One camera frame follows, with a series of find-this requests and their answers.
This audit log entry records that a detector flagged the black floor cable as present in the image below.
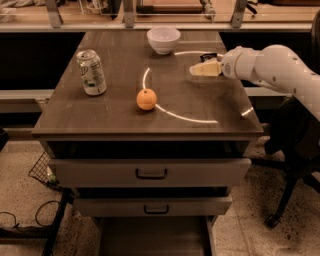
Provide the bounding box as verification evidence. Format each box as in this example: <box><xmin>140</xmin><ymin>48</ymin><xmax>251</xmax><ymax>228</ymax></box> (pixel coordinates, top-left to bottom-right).
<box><xmin>0</xmin><ymin>199</ymin><xmax>62</xmax><ymax>229</ymax></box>

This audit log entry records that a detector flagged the green white soda can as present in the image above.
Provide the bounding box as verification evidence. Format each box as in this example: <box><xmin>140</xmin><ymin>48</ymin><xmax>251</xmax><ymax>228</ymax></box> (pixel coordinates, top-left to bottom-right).
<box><xmin>76</xmin><ymin>49</ymin><xmax>107</xmax><ymax>96</ymax></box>

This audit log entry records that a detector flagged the black office chair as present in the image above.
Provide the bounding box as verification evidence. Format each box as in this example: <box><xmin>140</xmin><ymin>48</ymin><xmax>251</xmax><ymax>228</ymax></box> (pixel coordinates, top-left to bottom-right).
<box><xmin>250</xmin><ymin>13</ymin><xmax>320</xmax><ymax>229</ymax></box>

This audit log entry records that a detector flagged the top grey drawer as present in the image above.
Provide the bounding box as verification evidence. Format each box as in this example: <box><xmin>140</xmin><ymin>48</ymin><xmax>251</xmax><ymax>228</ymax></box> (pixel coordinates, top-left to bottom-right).
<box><xmin>49</xmin><ymin>158</ymin><xmax>251</xmax><ymax>188</ymax></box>

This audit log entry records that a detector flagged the grey drawer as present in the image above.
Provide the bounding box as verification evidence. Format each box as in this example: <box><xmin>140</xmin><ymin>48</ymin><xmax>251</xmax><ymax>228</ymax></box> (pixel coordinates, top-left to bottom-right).
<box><xmin>74</xmin><ymin>196</ymin><xmax>233</xmax><ymax>217</ymax></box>
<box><xmin>94</xmin><ymin>216</ymin><xmax>216</xmax><ymax>256</ymax></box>
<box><xmin>49</xmin><ymin>158</ymin><xmax>251</xmax><ymax>188</ymax></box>

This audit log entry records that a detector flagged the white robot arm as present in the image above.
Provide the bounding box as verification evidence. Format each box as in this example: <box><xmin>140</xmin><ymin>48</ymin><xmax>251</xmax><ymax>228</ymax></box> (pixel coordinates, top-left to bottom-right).
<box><xmin>189</xmin><ymin>45</ymin><xmax>320</xmax><ymax>121</ymax></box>

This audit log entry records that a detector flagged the metal bracket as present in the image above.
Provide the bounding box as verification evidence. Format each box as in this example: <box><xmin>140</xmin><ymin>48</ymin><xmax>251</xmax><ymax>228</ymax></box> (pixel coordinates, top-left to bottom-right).
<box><xmin>123</xmin><ymin>0</ymin><xmax>135</xmax><ymax>28</ymax></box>
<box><xmin>231</xmin><ymin>0</ymin><xmax>247</xmax><ymax>28</ymax></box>
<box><xmin>45</xmin><ymin>0</ymin><xmax>63</xmax><ymax>28</ymax></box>

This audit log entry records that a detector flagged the right metal bracket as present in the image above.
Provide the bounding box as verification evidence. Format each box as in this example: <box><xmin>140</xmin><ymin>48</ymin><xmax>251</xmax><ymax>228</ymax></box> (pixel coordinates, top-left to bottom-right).
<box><xmin>231</xmin><ymin>0</ymin><xmax>247</xmax><ymax>28</ymax></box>

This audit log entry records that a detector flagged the middle metal bracket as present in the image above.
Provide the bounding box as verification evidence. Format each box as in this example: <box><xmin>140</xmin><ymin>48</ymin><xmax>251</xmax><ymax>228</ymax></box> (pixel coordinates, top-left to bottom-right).
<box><xmin>123</xmin><ymin>0</ymin><xmax>135</xmax><ymax>28</ymax></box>

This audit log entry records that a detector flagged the black wire basket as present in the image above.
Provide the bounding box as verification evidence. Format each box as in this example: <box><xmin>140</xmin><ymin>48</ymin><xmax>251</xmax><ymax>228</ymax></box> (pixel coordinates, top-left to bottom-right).
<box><xmin>28</xmin><ymin>152</ymin><xmax>62</xmax><ymax>191</ymax></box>

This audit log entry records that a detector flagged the grey drawer cabinet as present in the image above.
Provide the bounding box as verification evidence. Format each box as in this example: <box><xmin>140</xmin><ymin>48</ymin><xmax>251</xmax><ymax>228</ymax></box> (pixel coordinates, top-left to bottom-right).
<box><xmin>33</xmin><ymin>31</ymin><xmax>262</xmax><ymax>256</ymax></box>

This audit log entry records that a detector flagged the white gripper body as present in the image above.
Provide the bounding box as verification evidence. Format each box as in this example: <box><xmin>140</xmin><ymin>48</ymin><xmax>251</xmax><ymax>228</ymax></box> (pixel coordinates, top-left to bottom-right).
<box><xmin>221</xmin><ymin>46</ymin><xmax>259</xmax><ymax>81</ymax></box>

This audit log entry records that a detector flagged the bottom grey drawer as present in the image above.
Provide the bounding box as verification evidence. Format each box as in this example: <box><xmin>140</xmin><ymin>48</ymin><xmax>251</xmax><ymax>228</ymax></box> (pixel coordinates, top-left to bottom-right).
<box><xmin>94</xmin><ymin>216</ymin><xmax>216</xmax><ymax>256</ymax></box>

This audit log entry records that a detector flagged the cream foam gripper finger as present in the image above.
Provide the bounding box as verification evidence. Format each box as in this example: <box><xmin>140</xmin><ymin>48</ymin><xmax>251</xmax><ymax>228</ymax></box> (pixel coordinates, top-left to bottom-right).
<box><xmin>189</xmin><ymin>59</ymin><xmax>221</xmax><ymax>77</ymax></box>

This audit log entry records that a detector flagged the white ceramic bowl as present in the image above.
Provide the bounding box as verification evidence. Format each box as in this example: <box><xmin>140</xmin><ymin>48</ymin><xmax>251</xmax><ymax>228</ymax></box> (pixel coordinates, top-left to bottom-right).
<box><xmin>147</xmin><ymin>27</ymin><xmax>181</xmax><ymax>55</ymax></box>

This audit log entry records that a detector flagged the middle grey drawer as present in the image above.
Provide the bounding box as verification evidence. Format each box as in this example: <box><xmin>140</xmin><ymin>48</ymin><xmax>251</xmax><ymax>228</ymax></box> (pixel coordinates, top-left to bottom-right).
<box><xmin>74</xmin><ymin>196</ymin><xmax>233</xmax><ymax>217</ymax></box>

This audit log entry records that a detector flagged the left metal bracket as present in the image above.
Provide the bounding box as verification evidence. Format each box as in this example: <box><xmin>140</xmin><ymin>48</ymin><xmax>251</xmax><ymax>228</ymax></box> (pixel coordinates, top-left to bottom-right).
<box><xmin>45</xmin><ymin>0</ymin><xmax>63</xmax><ymax>28</ymax></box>

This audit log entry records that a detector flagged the black metal stand leg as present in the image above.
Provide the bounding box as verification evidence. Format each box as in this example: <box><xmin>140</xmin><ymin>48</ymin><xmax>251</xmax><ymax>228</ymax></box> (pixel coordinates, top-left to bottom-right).
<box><xmin>0</xmin><ymin>190</ymin><xmax>72</xmax><ymax>256</ymax></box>

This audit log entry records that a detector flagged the orange fruit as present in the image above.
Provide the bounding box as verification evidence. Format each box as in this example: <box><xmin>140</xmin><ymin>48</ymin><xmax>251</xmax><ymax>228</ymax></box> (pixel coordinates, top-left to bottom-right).
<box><xmin>136</xmin><ymin>89</ymin><xmax>157</xmax><ymax>111</ymax></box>

